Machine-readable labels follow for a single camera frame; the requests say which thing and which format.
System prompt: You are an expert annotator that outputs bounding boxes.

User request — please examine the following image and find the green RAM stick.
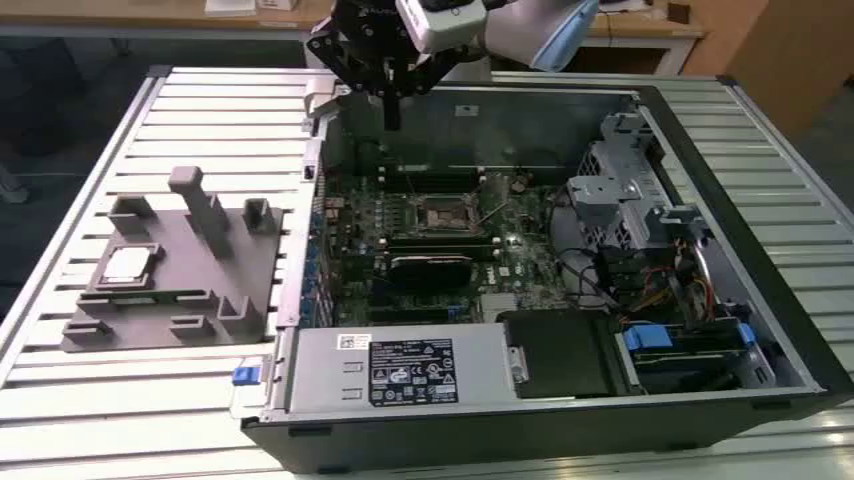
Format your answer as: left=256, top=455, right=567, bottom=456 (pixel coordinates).
left=105, top=292, right=185, bottom=306

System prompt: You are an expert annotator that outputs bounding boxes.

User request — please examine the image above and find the grey metal drive cage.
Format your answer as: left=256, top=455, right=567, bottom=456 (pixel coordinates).
left=565, top=112, right=679, bottom=254

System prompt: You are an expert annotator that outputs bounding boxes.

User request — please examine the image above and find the black expansion slot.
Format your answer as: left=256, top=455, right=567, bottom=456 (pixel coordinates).
left=366, top=305, right=482, bottom=325

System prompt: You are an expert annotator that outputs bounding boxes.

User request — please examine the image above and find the small silver heat sink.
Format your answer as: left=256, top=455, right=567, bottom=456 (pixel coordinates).
left=478, top=293, right=521, bottom=319

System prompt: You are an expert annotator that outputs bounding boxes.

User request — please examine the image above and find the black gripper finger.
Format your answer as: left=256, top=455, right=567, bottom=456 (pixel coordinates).
left=305, top=20, right=394, bottom=130
left=392, top=49, right=461, bottom=130

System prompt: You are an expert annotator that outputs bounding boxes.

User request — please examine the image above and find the white paper box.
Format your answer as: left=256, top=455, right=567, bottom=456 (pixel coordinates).
left=202, top=0, right=258, bottom=15

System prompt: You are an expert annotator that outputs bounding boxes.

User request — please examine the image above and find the small black graphics card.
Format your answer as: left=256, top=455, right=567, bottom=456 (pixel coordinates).
left=388, top=253, right=476, bottom=295

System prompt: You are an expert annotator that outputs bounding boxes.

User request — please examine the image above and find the CPU socket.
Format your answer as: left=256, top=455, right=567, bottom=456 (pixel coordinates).
left=412, top=192, right=485, bottom=239

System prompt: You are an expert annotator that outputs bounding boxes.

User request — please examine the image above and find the black open PC case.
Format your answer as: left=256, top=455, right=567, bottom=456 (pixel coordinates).
left=229, top=74, right=854, bottom=476

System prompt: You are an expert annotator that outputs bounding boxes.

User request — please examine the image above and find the blue disk carrier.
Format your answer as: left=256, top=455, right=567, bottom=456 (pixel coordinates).
left=616, top=322, right=759, bottom=396

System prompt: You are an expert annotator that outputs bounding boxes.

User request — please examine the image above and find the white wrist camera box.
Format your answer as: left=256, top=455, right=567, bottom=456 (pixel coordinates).
left=393, top=0, right=489, bottom=55

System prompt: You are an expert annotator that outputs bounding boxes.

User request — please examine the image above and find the metal socket cover frame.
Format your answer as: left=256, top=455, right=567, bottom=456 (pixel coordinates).
left=469, top=171, right=513, bottom=209

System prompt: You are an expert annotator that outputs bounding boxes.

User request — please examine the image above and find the long wooden desk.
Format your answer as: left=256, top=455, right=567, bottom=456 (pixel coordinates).
left=0, top=0, right=708, bottom=76

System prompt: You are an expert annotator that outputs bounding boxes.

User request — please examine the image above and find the grey parts rack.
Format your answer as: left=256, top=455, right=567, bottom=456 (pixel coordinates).
left=58, top=166, right=285, bottom=354

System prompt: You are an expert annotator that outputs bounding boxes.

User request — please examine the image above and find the black RAM slot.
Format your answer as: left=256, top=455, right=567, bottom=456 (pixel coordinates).
left=376, top=180, right=486, bottom=192
left=376, top=176, right=486, bottom=186
left=376, top=167, right=486, bottom=177
left=376, top=171, right=486, bottom=182

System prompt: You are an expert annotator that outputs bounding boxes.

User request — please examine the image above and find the silver square CPU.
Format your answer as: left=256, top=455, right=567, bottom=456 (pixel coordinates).
left=97, top=244, right=161, bottom=290

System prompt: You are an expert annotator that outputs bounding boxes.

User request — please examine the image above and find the grey chair leg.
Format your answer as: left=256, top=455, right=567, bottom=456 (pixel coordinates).
left=0, top=159, right=31, bottom=205

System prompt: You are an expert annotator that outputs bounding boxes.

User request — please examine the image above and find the orange yellow wire bundle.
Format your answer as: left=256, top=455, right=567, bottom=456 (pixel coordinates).
left=616, top=267, right=713, bottom=325

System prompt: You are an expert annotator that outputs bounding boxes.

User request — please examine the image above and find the black RAM stick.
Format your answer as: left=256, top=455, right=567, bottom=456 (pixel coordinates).
left=384, top=235, right=500, bottom=250

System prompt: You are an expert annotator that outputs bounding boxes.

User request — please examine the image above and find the green motherboard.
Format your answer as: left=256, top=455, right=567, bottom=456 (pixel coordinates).
left=310, top=167, right=581, bottom=329

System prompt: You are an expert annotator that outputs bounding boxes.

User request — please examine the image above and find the wooden cabinet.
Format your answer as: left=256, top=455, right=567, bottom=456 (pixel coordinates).
left=683, top=0, right=854, bottom=146

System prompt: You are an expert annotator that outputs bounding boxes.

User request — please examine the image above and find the silver power supply unit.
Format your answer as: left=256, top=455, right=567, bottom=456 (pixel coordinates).
left=282, top=322, right=523, bottom=416

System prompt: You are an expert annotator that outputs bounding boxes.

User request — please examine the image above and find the black plastic shroud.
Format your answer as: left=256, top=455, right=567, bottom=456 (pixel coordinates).
left=496, top=308, right=643, bottom=401

